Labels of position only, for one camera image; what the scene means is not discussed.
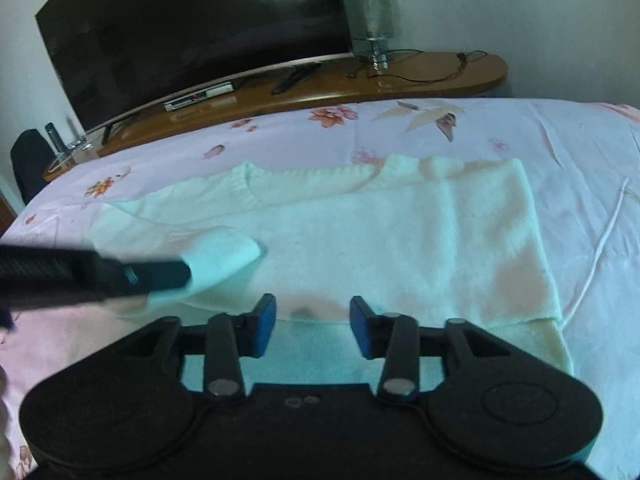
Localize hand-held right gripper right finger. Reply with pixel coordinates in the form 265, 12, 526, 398
349, 295, 507, 404

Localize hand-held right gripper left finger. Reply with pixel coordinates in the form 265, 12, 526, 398
119, 293, 277, 401

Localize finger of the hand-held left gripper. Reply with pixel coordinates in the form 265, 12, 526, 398
92, 256, 194, 306

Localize white knitted sweater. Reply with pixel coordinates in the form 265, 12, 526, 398
90, 154, 576, 396

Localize black chair back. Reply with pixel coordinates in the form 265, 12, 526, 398
11, 129, 56, 206

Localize silver set-top box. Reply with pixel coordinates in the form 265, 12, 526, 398
164, 81, 235, 112

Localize wooden headboard shelf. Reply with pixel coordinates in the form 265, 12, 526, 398
42, 51, 509, 183

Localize black remote control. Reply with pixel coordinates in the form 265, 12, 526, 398
270, 63, 322, 96

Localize black flat television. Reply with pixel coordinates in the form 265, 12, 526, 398
34, 0, 354, 134

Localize pink floral bed sheet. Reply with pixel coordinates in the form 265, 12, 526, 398
0, 97, 640, 480

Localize clear plastic bottle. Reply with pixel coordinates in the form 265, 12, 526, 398
336, 0, 404, 72

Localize grey cordless handset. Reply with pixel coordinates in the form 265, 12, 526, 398
44, 122, 69, 154

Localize black lamp cable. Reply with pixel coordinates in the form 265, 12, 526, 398
345, 49, 489, 84

